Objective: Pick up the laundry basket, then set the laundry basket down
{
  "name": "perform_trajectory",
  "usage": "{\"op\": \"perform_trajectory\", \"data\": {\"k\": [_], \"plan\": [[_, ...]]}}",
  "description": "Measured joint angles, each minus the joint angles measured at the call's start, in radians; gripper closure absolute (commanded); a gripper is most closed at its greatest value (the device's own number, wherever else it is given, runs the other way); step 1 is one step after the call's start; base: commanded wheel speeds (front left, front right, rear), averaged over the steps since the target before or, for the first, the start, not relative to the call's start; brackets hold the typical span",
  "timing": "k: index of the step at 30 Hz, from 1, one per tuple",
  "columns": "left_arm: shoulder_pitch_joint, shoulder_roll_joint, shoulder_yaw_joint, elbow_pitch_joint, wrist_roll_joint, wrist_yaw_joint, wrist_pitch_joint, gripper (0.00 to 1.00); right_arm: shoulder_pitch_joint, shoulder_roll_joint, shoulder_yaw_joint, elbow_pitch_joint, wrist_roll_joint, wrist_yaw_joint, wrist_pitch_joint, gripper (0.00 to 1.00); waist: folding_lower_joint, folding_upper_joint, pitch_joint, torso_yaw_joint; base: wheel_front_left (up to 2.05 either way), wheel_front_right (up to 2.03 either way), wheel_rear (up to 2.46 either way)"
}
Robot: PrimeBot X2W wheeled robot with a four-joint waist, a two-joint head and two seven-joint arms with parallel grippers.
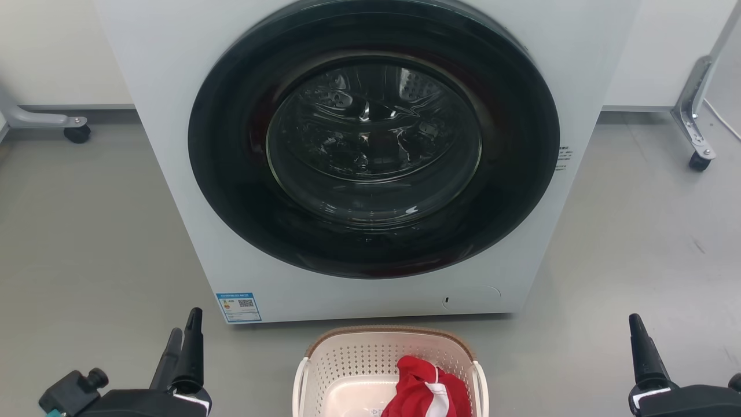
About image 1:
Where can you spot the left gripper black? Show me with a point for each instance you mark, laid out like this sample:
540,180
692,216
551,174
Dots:
145,405

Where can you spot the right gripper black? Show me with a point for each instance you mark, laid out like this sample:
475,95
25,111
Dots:
683,402

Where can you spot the cream perforated plastic laundry basket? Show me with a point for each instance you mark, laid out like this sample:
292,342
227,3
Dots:
347,359

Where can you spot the blue energy label sticker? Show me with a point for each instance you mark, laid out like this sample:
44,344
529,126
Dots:
238,307

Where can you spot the white round filter cover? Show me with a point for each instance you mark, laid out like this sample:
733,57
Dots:
474,296

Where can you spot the black caster wheel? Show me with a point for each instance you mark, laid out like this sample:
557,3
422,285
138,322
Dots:
77,134
699,161

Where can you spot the round dark glass washer door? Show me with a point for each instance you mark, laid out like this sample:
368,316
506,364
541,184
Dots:
231,145

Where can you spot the red and white garment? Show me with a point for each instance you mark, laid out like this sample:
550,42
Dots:
419,388

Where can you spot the grey metal stand leg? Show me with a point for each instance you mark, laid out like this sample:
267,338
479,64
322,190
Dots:
694,98
35,119

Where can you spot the white front-load washing machine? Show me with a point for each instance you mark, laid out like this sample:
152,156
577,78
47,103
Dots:
173,69

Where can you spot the steel washer drum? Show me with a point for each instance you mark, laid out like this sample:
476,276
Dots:
370,116

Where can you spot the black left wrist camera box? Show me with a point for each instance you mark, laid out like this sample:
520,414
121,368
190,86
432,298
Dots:
72,391

